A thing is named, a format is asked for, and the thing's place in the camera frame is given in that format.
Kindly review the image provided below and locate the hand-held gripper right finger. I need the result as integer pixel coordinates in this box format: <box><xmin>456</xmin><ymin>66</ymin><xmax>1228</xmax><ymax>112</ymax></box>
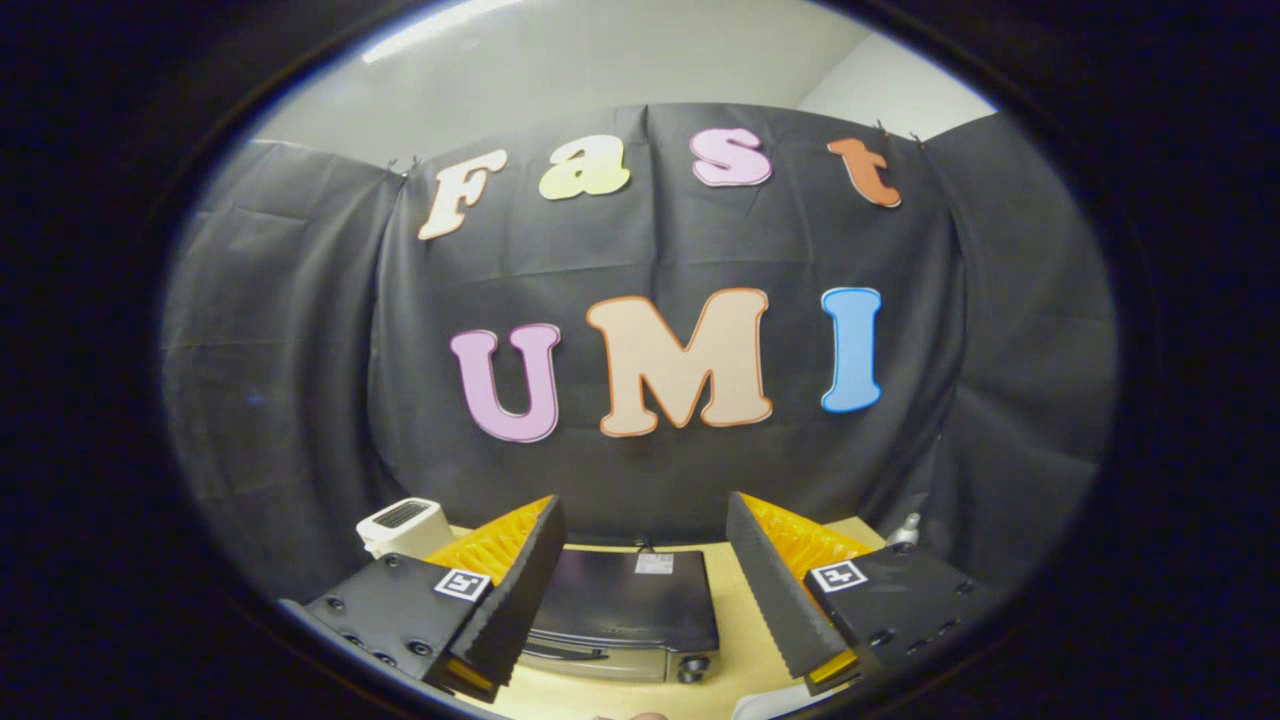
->
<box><xmin>725</xmin><ymin>491</ymin><xmax>1001</xmax><ymax>696</ymax></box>

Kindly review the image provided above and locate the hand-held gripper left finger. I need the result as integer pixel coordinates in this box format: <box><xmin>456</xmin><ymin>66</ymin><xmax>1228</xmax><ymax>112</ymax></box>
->
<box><xmin>280</xmin><ymin>494</ymin><xmax>567</xmax><ymax>703</ymax></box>

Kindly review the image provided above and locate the black toaster oven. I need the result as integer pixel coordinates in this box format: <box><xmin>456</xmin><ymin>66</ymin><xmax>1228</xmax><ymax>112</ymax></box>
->
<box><xmin>520</xmin><ymin>548</ymin><xmax>723</xmax><ymax>686</ymax></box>

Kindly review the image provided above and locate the white pop-up toaster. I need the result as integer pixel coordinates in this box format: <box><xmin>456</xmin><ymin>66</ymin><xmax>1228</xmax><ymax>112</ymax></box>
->
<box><xmin>356</xmin><ymin>497</ymin><xmax>456</xmax><ymax>561</ymax></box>

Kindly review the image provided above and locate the black backdrop cloth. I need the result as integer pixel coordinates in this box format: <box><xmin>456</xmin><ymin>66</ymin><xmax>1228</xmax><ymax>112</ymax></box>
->
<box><xmin>160</xmin><ymin>100</ymin><xmax>1119</xmax><ymax>601</ymax></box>

